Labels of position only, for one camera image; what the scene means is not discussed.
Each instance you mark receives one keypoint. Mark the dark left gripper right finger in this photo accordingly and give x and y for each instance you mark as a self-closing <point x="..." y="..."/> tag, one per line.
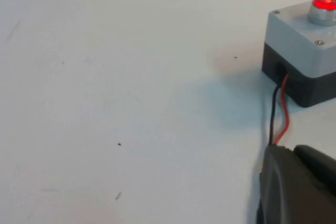
<point x="317" y="161"/>

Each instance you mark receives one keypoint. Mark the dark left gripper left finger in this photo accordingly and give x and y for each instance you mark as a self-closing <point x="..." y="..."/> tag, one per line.
<point x="286" y="190"/>

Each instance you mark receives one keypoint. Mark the red illuminated push button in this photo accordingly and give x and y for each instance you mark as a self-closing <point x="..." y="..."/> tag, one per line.
<point x="324" y="5"/>

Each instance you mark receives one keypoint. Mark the grey and black button box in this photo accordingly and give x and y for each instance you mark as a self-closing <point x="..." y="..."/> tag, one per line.
<point x="291" y="48"/>

